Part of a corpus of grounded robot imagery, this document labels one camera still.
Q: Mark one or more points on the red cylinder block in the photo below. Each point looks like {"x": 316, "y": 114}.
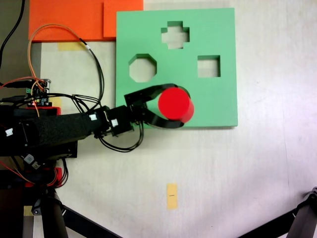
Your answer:
{"x": 174, "y": 102}

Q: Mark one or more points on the green shape-hole board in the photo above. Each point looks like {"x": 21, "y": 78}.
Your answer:
{"x": 210, "y": 104}

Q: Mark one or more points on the flat orange block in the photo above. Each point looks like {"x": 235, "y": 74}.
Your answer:
{"x": 62, "y": 19}

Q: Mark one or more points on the small yellow tape piece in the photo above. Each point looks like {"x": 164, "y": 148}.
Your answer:
{"x": 57, "y": 101}

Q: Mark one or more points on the yellow tape with mark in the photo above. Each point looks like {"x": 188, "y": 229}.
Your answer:
{"x": 172, "y": 196}

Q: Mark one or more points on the circuit board with connectors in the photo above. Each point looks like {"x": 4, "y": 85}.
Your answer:
{"x": 37, "y": 93}

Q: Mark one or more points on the plain yellow tape strip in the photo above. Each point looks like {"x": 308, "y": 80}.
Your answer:
{"x": 69, "y": 46}

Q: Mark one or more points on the black USB plug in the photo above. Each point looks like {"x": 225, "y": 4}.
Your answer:
{"x": 17, "y": 85}

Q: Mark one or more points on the black tripod legs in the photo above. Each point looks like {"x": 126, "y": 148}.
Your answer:
{"x": 53, "y": 218}

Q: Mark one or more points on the thin black tripod strut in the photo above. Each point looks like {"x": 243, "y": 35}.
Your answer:
{"x": 267, "y": 224}

